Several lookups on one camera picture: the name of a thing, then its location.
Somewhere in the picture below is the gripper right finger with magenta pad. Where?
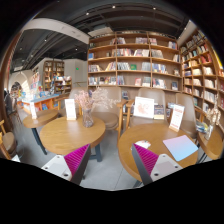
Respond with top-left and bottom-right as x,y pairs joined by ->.
132,144 -> 182,185

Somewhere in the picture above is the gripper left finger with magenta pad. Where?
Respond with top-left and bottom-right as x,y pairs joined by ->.
42,144 -> 91,185

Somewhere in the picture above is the round wooden table centre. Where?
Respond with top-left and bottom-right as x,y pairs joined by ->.
40,116 -> 105,162

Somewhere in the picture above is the round wooden table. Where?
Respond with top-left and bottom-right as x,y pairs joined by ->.
118,124 -> 193,181
197,130 -> 223,160
40,116 -> 105,162
23,109 -> 58,154

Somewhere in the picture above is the beige armchair far right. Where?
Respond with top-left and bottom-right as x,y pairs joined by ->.
174,93 -> 197,139

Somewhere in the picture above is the beige armchair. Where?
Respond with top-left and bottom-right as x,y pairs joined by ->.
126,88 -> 167,128
74,87 -> 127,138
174,93 -> 197,139

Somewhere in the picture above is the white sign card right table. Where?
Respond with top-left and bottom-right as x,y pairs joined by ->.
169,105 -> 185,132

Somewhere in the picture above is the white sign card table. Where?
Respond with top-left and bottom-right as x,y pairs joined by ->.
65,99 -> 76,120
169,105 -> 185,132
30,102 -> 37,119

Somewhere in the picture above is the round wooden table left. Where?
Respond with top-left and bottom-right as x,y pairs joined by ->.
23,109 -> 58,154

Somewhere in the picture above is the white sign card centre table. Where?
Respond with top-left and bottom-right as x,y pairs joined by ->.
65,99 -> 76,120

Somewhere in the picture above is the white picture display board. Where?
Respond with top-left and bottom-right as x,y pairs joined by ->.
134,97 -> 154,119

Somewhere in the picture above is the round wooden table far right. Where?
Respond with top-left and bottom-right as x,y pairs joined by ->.
197,130 -> 223,160

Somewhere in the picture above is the beige armchair centre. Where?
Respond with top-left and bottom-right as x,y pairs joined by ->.
74,87 -> 127,138

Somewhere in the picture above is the orange book display counter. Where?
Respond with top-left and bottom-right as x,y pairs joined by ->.
22,94 -> 58,113

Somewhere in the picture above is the glass vase with dried flowers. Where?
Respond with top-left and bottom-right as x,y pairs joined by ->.
74,87 -> 117,128

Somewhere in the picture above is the wooden chair left edge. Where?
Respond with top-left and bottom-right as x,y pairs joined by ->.
0,121 -> 17,160

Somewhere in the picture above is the white sign card left table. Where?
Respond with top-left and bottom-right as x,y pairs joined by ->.
30,102 -> 37,119

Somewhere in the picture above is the glass vase far right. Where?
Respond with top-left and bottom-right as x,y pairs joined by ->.
205,107 -> 221,140

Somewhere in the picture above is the distant wooden bookshelf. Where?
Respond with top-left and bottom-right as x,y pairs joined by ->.
43,60 -> 72,94

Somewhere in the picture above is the right side wooden bookshelf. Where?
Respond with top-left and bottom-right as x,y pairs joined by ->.
180,28 -> 224,133

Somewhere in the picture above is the large wooden bookshelf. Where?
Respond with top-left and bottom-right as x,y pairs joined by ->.
87,31 -> 182,101

